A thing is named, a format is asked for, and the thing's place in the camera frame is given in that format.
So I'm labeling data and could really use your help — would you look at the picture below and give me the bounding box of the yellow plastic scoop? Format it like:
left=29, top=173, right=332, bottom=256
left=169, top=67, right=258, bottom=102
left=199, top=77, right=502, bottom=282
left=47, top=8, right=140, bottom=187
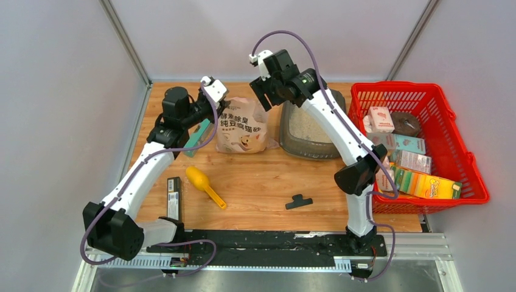
left=185, top=166, right=227, bottom=210

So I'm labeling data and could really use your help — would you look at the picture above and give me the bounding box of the pink cat litter bag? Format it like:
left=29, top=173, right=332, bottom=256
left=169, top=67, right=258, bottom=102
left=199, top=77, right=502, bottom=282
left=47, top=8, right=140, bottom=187
left=215, top=97, right=279, bottom=154

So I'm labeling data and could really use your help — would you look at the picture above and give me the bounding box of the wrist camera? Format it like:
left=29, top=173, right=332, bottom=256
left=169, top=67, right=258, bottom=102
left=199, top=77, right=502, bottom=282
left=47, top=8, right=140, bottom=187
left=200, top=75, right=229, bottom=106
left=249, top=50, right=273, bottom=81

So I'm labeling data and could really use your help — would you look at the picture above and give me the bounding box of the white patterned box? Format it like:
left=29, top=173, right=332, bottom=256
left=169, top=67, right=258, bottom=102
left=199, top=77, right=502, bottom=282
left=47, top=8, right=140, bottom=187
left=391, top=150, right=432, bottom=174

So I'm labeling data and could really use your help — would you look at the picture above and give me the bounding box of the red plastic basket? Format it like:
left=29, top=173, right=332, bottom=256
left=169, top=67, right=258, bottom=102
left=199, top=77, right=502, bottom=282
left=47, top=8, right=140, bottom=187
left=347, top=81, right=490, bottom=214

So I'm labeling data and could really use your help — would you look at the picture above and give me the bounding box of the grey litter box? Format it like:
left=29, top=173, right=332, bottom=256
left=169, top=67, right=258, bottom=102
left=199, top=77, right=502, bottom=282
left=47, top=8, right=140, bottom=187
left=279, top=102, right=340, bottom=161

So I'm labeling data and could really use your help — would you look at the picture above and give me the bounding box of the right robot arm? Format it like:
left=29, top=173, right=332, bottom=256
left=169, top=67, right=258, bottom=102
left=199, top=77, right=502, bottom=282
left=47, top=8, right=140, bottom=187
left=249, top=49, right=388, bottom=255

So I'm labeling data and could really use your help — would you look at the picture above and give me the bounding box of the yellow sponge pack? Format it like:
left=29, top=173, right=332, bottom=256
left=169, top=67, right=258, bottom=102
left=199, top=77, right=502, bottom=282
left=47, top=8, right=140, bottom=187
left=391, top=165, right=462, bottom=200

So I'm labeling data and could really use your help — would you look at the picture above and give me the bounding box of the brown round container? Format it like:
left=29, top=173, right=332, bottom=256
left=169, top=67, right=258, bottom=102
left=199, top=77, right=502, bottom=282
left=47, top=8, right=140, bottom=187
left=391, top=112, right=422, bottom=137

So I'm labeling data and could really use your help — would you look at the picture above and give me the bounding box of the teal pink box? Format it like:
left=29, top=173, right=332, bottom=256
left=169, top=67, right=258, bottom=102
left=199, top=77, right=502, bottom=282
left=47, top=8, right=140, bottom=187
left=366, top=133, right=426, bottom=155

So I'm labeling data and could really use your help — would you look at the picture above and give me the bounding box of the black flat box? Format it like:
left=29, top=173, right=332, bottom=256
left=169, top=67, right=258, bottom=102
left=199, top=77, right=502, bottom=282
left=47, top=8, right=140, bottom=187
left=167, top=176, right=182, bottom=221

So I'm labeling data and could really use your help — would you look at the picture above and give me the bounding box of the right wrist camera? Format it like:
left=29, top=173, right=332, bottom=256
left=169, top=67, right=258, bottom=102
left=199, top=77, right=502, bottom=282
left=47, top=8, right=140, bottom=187
left=249, top=50, right=273, bottom=81

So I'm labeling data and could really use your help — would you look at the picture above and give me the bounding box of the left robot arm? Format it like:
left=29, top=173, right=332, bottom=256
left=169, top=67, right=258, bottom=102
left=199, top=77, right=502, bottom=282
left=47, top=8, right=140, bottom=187
left=80, top=81, right=229, bottom=265

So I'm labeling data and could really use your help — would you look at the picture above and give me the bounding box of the black bag clip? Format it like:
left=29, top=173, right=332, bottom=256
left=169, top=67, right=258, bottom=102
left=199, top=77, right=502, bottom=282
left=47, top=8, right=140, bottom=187
left=285, top=194, right=313, bottom=210

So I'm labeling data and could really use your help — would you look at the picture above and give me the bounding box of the pink white carton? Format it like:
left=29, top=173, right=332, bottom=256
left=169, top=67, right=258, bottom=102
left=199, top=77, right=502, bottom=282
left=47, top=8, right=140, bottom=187
left=363, top=106, right=395, bottom=133

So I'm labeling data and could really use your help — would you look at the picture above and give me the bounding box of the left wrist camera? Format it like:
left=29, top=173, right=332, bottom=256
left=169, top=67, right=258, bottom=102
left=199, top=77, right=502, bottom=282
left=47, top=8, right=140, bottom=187
left=200, top=75, right=229, bottom=106

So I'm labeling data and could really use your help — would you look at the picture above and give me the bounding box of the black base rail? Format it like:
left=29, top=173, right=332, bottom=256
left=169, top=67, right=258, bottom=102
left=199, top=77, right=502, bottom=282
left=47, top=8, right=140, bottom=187
left=146, top=229, right=390, bottom=271

